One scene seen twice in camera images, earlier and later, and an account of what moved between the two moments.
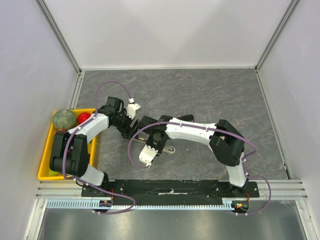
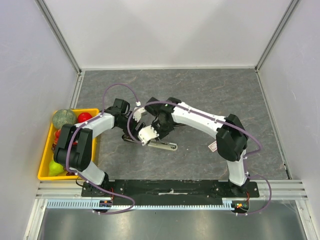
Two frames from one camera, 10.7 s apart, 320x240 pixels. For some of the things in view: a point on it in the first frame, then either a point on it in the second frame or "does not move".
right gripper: (155, 144) → (161, 128)
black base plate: (170, 190) does not move
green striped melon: (64, 119) does not move
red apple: (83, 116) does not move
